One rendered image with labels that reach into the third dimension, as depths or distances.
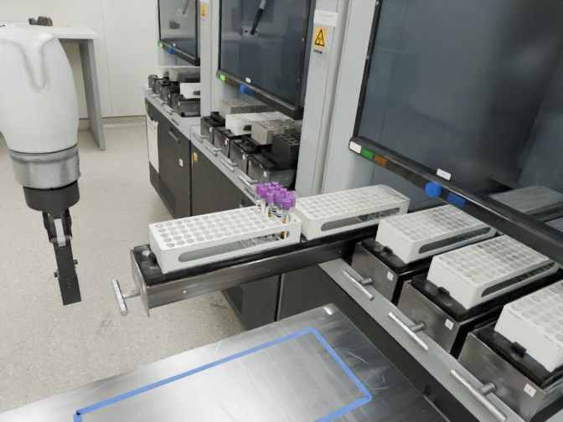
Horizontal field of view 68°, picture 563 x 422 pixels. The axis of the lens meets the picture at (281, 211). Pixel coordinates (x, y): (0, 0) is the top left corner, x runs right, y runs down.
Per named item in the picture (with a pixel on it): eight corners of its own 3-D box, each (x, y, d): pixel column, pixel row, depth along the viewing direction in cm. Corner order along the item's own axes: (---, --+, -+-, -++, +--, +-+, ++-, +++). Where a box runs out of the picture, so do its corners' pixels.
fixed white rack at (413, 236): (460, 221, 108) (467, 200, 105) (493, 240, 100) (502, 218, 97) (373, 244, 94) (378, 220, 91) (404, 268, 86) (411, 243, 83)
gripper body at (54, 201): (80, 187, 62) (88, 239, 66) (74, 166, 68) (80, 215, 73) (22, 193, 59) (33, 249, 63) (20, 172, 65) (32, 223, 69)
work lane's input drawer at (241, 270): (379, 220, 119) (386, 192, 115) (415, 245, 108) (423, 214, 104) (109, 282, 84) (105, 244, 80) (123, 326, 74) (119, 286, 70)
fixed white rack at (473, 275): (513, 251, 96) (523, 229, 94) (555, 275, 89) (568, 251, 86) (423, 282, 82) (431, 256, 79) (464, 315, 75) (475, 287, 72)
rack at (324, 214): (379, 204, 113) (384, 183, 110) (405, 221, 105) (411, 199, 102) (285, 223, 99) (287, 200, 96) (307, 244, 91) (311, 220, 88)
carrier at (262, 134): (271, 147, 141) (272, 130, 138) (266, 147, 140) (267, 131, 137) (255, 136, 149) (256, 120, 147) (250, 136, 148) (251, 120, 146)
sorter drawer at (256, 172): (398, 156, 171) (403, 135, 166) (423, 168, 160) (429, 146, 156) (235, 178, 136) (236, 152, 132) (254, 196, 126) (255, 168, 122)
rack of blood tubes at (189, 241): (277, 224, 98) (280, 201, 95) (300, 246, 90) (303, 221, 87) (149, 250, 84) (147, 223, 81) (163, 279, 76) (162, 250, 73)
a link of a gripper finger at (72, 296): (75, 267, 72) (76, 270, 71) (81, 299, 75) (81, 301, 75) (56, 271, 71) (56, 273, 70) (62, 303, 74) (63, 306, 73)
